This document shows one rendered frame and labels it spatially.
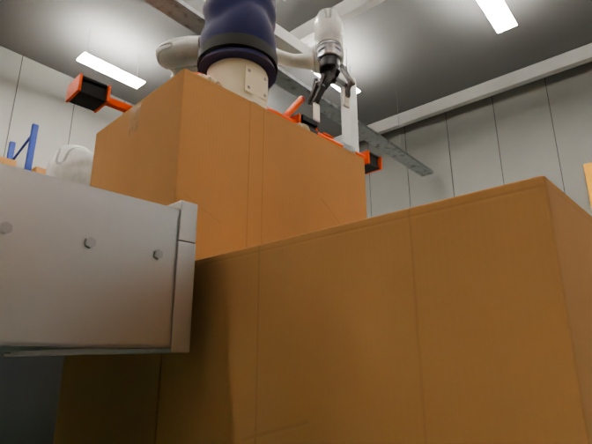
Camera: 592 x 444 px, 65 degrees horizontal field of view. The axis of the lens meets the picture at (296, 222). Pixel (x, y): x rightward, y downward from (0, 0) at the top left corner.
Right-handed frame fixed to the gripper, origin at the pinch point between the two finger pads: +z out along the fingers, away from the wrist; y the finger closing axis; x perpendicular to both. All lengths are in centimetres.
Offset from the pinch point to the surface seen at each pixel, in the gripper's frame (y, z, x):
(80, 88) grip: -20, 16, -76
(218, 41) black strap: 6, 3, -52
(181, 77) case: 22, 29, -70
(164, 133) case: 17, 40, -70
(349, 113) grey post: -165, -155, 223
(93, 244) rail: 39, 70, -90
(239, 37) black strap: 10.6, 2.1, -48.5
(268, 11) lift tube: 10.7, -11.7, -38.8
